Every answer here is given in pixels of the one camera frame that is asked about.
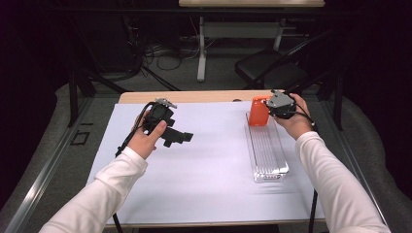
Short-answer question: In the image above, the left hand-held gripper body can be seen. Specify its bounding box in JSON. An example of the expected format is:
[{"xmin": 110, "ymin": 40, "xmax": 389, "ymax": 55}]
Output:
[{"xmin": 142, "ymin": 97, "xmax": 179, "ymax": 133}]

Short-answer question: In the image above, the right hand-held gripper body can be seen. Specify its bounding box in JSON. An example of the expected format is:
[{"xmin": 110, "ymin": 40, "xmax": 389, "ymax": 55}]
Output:
[{"xmin": 265, "ymin": 89, "xmax": 297, "ymax": 119}]

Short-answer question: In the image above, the orange phone case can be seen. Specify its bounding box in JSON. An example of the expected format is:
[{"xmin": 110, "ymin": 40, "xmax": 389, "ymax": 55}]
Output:
[{"xmin": 248, "ymin": 94, "xmax": 273, "ymax": 127}]

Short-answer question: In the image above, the clear plastic packaging tray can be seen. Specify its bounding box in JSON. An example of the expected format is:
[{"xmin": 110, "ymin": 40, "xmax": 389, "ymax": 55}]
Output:
[{"xmin": 245, "ymin": 112, "xmax": 291, "ymax": 184}]

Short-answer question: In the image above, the person's right hand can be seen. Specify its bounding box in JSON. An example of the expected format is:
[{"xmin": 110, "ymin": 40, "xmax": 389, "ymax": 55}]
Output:
[{"xmin": 274, "ymin": 92, "xmax": 315, "ymax": 141}]

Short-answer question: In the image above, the person's left hand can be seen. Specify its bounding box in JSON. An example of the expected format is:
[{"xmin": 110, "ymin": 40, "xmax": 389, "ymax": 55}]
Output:
[{"xmin": 127, "ymin": 111, "xmax": 168, "ymax": 160}]

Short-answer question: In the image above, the black folding chair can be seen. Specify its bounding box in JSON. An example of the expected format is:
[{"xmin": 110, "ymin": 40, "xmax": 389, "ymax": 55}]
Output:
[{"xmin": 234, "ymin": 30, "xmax": 338, "ymax": 98}]

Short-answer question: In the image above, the white board sheet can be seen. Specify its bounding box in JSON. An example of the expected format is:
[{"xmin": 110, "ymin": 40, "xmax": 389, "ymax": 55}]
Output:
[{"xmin": 86, "ymin": 100, "xmax": 326, "ymax": 227}]

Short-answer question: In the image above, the white-legged desk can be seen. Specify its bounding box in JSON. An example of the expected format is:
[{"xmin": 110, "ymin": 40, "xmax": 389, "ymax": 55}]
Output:
[{"xmin": 178, "ymin": 0, "xmax": 326, "ymax": 83}]

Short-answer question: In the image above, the black metal stand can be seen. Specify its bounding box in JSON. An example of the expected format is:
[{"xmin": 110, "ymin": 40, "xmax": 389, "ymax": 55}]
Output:
[{"xmin": 66, "ymin": 61, "xmax": 130, "ymax": 128}]

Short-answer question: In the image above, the black tape square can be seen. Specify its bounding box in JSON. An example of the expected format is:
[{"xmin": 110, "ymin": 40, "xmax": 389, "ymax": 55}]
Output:
[{"xmin": 70, "ymin": 130, "xmax": 91, "ymax": 147}]

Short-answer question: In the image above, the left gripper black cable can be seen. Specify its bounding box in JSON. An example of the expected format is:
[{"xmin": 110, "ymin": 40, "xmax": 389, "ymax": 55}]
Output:
[{"xmin": 111, "ymin": 101, "xmax": 157, "ymax": 233}]

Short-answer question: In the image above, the bundle of floor cables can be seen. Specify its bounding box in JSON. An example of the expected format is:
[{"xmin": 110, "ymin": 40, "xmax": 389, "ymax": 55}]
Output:
[{"xmin": 142, "ymin": 42, "xmax": 202, "ymax": 72}]

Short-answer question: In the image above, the metal floor rail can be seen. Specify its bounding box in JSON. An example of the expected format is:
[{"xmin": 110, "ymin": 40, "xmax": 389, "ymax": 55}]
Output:
[
  {"xmin": 324, "ymin": 96, "xmax": 393, "ymax": 233},
  {"xmin": 3, "ymin": 96, "xmax": 95, "ymax": 233}
]

